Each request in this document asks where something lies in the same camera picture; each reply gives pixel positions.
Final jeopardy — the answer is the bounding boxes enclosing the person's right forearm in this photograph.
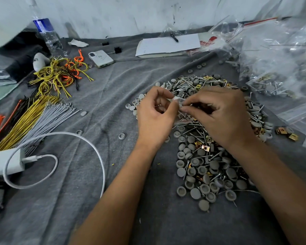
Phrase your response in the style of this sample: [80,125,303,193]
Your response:
[226,139,306,245]

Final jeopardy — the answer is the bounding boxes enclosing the crumpled white paper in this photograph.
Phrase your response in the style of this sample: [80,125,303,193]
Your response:
[67,39,89,48]

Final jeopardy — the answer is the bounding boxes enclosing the heap of clear plastic bags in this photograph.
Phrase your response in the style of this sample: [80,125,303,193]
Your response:
[209,2,306,148]

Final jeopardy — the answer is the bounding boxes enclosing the clear flat plastic bag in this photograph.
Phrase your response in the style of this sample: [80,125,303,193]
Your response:
[0,70,17,87]

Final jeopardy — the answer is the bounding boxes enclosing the white smartphone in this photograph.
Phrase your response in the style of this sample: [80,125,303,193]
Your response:
[88,50,115,68]

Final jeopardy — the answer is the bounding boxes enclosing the person's left forearm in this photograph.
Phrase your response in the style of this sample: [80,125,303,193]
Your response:
[69,143,169,245]

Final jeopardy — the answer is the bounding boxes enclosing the clear plastic water bottle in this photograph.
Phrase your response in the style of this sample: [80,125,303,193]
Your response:
[25,0,68,58]

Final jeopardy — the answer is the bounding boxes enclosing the grey cloth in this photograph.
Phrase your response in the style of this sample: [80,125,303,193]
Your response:
[0,25,306,245]

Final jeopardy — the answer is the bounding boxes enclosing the black bag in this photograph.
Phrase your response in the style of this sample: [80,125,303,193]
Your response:
[0,28,51,82]

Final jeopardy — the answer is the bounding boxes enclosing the red and white plastic bag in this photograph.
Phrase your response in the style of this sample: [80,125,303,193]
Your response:
[198,32,227,51]

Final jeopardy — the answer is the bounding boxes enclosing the bundle of looped yellow wires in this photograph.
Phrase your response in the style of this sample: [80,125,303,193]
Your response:
[28,57,94,98]

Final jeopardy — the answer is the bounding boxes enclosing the small clear plastic bag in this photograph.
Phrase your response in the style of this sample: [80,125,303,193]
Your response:
[168,96,195,126]

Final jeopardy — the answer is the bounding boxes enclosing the white rounded plastic object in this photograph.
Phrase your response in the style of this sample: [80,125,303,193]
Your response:
[33,52,51,72]

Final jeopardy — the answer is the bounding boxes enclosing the bundle of straight grey ties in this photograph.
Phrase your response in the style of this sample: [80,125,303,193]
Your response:
[16,102,81,156]

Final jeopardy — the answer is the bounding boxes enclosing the person's right hand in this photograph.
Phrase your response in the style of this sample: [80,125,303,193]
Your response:
[180,86,257,151]

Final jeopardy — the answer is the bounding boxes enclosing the white power bank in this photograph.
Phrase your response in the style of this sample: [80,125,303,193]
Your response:
[0,148,26,179]

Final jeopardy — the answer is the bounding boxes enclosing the bundle of straight gold ties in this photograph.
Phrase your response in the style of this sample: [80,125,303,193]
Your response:
[0,95,60,152]

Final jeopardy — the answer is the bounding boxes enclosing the pile of grey caps and nails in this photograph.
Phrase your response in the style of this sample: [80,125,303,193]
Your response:
[125,72,274,213]

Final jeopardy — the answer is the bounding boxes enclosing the person's left hand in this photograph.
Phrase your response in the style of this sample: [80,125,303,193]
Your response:
[136,86,180,151]

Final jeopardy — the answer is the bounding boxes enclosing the bundle of looped orange wires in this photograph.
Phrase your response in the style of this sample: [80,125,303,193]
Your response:
[62,49,85,82]

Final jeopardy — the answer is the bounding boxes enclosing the bundle of straight black ties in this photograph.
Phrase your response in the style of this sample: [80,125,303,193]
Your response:
[0,95,39,148]

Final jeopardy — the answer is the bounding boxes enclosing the white charging cable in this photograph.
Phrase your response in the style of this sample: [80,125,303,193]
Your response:
[3,132,106,199]

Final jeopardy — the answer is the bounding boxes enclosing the white notebook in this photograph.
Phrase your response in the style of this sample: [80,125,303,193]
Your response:
[135,33,202,58]

